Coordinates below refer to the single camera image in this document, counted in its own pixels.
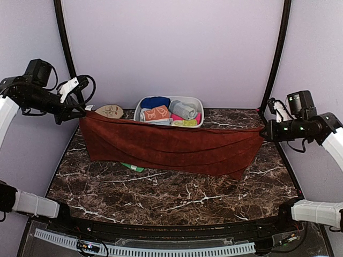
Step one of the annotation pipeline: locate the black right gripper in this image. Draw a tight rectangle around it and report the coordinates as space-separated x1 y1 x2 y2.
260 117 307 142

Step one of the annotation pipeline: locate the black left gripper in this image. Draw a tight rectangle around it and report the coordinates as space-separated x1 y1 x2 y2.
23 86 86 124

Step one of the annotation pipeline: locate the brown towel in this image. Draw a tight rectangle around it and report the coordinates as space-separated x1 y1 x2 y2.
79 111 263 180

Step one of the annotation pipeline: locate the orange bunny pattern towel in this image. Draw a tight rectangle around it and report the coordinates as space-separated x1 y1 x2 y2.
140 105 170 123

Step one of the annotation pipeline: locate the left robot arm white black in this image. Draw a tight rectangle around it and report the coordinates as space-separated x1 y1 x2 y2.
1 59 89 233

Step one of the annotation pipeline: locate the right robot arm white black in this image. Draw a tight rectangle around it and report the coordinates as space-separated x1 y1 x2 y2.
258 90 342 232

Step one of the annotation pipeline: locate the round beige embroidered cloth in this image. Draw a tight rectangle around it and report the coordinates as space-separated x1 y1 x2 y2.
95 104 124 119

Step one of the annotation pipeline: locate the light blue rolled towel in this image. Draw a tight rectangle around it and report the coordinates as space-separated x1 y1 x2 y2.
139 108 172 126

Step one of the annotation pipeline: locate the grey plastic basin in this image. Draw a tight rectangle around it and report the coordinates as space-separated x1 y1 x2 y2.
133 96 204 128

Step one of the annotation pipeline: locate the yellow green rolled towel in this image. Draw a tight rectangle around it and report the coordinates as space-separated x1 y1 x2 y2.
171 119 198 127

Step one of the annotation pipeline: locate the grey rolled towel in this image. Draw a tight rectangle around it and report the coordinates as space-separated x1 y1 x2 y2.
169 100 198 120

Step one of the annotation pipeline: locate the dark blue rolled towel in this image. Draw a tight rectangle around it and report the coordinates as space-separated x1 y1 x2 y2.
140 96 171 109

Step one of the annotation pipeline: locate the green microfibre towel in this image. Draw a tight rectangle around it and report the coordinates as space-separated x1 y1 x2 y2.
121 162 144 172

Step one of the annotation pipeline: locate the pink rolled towel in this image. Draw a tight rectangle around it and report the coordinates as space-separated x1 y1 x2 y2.
170 113 202 124

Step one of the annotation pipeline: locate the small electronics board with leds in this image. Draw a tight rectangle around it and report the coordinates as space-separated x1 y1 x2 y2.
76 241 100 253

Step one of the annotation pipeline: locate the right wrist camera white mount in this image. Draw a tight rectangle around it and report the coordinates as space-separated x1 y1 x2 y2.
267 97 294 123

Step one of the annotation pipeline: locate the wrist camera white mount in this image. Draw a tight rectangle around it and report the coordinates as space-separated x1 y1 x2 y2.
57 75 89 103
267 97 294 123

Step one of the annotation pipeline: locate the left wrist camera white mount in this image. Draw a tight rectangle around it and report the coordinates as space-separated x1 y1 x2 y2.
57 75 89 103

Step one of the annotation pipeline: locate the right black frame post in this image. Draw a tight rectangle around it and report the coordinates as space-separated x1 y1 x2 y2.
260 0 292 111

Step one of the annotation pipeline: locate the black frame post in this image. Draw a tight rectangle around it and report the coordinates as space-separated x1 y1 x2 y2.
260 0 292 111
53 0 77 78

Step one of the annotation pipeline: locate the left black frame post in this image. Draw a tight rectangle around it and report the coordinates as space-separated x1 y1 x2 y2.
53 0 77 78

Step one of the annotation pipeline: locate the black front table rail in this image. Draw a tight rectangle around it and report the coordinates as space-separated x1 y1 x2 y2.
26 216 321 242

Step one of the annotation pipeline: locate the white slotted cable duct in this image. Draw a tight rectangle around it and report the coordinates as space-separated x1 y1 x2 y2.
33 229 256 256

